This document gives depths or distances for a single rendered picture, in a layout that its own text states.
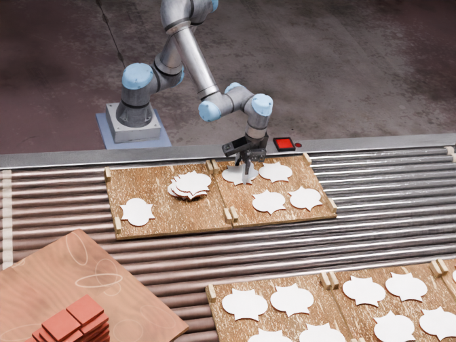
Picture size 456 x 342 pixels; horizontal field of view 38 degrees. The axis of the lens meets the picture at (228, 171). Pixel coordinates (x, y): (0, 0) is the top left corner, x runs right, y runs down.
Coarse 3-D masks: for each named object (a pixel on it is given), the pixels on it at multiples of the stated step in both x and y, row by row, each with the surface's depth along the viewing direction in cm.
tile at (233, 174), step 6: (228, 168) 257; (234, 168) 258; (240, 168) 258; (222, 174) 254; (228, 174) 254; (234, 174) 255; (240, 174) 255; (228, 180) 252; (234, 180) 252; (240, 180) 253
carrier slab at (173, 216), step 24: (144, 168) 252; (168, 168) 254; (192, 168) 256; (120, 192) 240; (144, 192) 242; (216, 192) 247; (120, 216) 231; (168, 216) 234; (192, 216) 236; (216, 216) 237
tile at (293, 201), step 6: (288, 192) 252; (294, 192) 252; (300, 192) 253; (306, 192) 253; (312, 192) 254; (294, 198) 250; (300, 198) 250; (306, 198) 250; (312, 198) 251; (318, 198) 251; (294, 204) 247; (300, 204) 247; (306, 204) 248; (312, 204) 248; (318, 204) 249
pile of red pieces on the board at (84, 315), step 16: (80, 304) 168; (96, 304) 169; (48, 320) 163; (64, 320) 164; (80, 320) 164; (96, 320) 167; (32, 336) 164; (48, 336) 161; (64, 336) 160; (80, 336) 163; (96, 336) 170
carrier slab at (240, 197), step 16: (272, 160) 267; (288, 160) 268; (256, 176) 258; (304, 176) 262; (224, 192) 248; (240, 192) 249; (256, 192) 251; (272, 192) 252; (320, 192) 256; (240, 208) 242; (288, 208) 246; (320, 208) 249; (240, 224) 236; (256, 224) 238; (272, 224) 241
